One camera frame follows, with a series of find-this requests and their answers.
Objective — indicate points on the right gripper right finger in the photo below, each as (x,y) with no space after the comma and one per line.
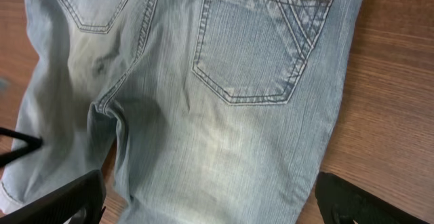
(341,202)

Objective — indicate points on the light blue denim shorts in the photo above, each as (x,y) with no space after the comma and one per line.
(221,110)

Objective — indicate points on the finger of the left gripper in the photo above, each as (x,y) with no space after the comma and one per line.
(31,144)

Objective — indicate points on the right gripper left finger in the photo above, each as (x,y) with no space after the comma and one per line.
(80,201)

